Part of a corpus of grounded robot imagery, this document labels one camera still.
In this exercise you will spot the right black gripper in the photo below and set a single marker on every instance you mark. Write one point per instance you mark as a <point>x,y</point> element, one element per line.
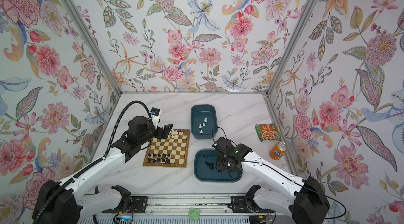
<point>218,163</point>

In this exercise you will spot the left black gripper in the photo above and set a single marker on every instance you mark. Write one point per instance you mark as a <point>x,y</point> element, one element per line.
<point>161,135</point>

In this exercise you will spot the wooden chess board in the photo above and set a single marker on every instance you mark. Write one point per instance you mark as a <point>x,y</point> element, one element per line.
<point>178,148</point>

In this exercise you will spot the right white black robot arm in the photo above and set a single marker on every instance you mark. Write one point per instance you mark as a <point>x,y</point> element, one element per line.
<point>277,179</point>

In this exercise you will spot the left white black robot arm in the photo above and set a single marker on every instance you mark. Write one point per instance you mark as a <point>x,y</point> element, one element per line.
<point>117,153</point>

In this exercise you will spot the black chess pieces in bin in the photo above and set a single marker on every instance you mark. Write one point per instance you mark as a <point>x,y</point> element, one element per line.
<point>211,166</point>

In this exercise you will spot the white chess pieces on board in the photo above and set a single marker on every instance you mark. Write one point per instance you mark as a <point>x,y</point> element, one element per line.
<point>174,134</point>

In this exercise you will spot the black chess pieces on board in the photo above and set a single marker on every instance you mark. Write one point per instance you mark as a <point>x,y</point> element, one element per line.
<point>161,158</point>

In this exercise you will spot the near teal plastic bin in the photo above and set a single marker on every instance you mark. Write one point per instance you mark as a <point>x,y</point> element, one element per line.
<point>204,174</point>

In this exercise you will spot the teal plastic bin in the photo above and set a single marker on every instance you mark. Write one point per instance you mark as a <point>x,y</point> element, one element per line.
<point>204,174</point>
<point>197,115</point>

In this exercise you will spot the far teal plastic bin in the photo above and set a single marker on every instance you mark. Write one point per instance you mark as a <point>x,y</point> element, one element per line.
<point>197,115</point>

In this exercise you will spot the orange soda can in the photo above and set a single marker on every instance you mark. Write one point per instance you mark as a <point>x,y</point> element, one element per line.
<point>278,151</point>

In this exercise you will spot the green snack packet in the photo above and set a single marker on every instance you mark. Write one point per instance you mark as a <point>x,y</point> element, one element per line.
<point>268,132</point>

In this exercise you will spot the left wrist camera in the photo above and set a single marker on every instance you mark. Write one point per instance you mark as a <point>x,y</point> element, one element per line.
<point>155,114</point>

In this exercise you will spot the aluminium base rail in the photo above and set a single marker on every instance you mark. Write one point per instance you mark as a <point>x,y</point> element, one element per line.
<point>252,202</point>

